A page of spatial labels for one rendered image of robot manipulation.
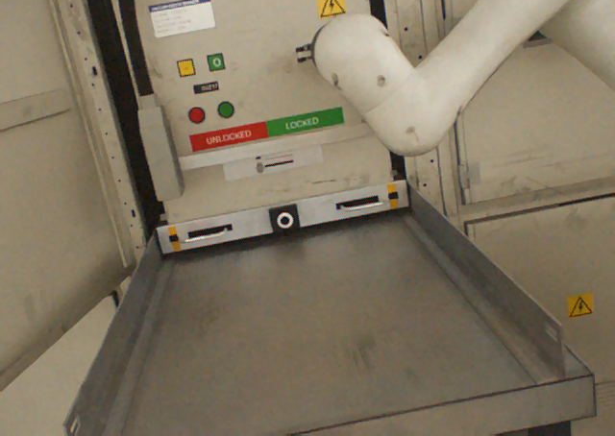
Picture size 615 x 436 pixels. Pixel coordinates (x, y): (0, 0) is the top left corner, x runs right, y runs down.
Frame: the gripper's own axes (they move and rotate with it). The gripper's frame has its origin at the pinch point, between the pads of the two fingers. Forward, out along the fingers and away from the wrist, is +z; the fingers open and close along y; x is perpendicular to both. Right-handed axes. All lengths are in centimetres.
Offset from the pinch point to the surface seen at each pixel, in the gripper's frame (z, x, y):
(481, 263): -40, -33, 13
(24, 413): 3, -67, -79
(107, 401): -50, -37, -42
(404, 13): 4.0, 3.1, 17.6
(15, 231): -22, -19, -58
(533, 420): -64, -43, 9
